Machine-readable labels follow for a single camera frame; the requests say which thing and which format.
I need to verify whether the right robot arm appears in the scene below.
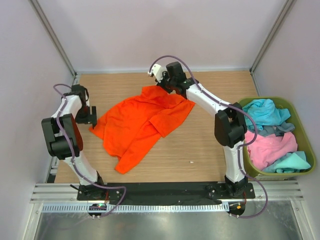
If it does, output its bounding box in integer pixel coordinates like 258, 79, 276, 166
149, 61, 248, 198

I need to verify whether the green laundry basket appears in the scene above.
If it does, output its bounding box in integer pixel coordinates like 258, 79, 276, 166
237, 96, 317, 180

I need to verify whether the white slotted cable duct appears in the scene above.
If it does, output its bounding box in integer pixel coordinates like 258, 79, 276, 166
41, 202, 229, 214

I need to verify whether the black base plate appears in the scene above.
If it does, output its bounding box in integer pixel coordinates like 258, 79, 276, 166
77, 181, 256, 206

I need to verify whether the pink t-shirt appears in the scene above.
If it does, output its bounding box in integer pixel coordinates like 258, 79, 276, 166
247, 132, 298, 171

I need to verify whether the orange t-shirt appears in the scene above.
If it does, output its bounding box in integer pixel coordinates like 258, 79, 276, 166
89, 85, 195, 175

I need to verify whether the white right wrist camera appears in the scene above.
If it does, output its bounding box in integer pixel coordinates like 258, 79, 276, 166
147, 63, 167, 83

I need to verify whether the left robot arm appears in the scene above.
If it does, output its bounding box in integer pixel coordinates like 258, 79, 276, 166
41, 84, 106, 200

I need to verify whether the light blue t-shirt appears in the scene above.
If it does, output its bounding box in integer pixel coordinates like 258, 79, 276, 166
242, 98, 291, 131

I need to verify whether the turquoise t-shirt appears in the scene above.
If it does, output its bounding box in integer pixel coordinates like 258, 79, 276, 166
262, 151, 311, 174

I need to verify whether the grey t-shirt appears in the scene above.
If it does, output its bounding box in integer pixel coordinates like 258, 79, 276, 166
258, 121, 295, 137

